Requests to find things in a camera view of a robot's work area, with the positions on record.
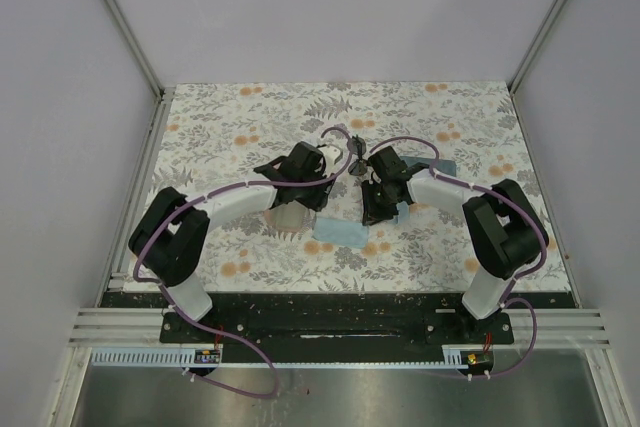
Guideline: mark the light blue cloth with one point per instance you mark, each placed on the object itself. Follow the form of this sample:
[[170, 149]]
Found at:
[[340, 232], [402, 215]]

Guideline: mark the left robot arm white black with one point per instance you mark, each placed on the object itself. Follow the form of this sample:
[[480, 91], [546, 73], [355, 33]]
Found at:
[[169, 239]]

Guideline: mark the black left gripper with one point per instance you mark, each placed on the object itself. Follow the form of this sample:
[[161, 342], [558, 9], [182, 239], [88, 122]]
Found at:
[[319, 201]]

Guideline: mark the left aluminium frame post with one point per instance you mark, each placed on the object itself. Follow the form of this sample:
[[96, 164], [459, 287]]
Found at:
[[134, 48]]

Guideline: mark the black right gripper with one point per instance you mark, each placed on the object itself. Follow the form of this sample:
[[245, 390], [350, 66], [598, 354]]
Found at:
[[371, 213]]

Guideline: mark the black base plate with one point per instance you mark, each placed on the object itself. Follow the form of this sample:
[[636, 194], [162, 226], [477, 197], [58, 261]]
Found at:
[[329, 328]]

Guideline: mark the aluminium frame post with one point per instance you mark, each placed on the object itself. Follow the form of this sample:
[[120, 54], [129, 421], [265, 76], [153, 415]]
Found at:
[[134, 48], [535, 47]]

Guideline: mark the white slotted cable duct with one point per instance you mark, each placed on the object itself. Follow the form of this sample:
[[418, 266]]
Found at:
[[181, 357]]

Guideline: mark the right aluminium frame post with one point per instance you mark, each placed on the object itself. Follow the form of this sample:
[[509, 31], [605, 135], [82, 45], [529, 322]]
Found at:
[[535, 47]]

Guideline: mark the black sunglasses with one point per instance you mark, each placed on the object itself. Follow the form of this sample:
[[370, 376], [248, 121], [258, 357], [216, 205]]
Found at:
[[357, 147]]

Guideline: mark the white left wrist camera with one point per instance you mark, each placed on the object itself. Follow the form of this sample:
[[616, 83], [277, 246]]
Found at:
[[332, 155]]

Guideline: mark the floral table mat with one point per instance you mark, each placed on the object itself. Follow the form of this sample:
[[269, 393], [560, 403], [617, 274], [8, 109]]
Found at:
[[215, 134]]

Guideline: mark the blue-grey glasses case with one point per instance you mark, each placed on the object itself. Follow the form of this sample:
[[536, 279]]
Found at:
[[447, 167]]

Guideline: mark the pink glasses case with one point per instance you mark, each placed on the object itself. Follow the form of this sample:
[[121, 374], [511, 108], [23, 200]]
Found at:
[[287, 217]]

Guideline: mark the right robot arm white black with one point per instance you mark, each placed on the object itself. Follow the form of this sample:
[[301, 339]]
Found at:
[[505, 231]]

